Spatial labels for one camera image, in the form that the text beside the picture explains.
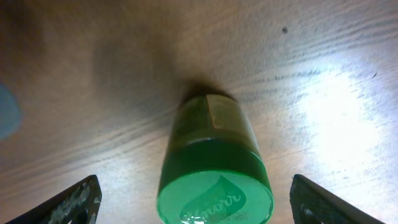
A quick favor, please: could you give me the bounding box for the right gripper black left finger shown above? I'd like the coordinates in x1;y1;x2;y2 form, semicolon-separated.
6;175;102;224

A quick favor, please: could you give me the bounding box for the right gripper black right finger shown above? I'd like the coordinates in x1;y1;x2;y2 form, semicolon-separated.
290;174;383;224

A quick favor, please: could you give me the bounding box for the green lid seasoning jar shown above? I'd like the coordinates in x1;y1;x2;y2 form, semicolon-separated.
157;95;275;224

